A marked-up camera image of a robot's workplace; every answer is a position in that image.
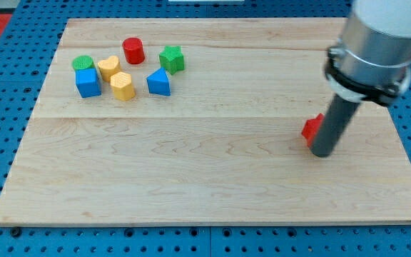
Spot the blue triangle block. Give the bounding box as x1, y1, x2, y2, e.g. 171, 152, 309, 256
146, 68, 171, 96

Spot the green cylinder block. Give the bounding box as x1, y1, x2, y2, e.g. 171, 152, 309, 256
71, 55, 94, 71

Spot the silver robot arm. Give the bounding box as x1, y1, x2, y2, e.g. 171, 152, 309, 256
325, 0, 411, 106

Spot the green star block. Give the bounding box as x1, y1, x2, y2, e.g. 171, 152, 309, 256
159, 46, 185, 75

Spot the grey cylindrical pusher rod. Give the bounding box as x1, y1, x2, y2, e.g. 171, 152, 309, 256
309, 94, 360, 158

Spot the yellow heart block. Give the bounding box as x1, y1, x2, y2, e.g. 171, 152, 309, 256
98, 56, 122, 82

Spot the red cylinder block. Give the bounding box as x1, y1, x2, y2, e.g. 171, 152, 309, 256
122, 37, 145, 64

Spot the red star block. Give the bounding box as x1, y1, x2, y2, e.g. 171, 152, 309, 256
301, 114, 324, 147

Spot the wooden board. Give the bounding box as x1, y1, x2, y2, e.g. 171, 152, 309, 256
0, 18, 411, 227

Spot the blue cube block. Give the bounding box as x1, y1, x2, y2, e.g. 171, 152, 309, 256
75, 68, 101, 98

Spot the yellow hexagon block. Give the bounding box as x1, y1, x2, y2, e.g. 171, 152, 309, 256
110, 71, 136, 101

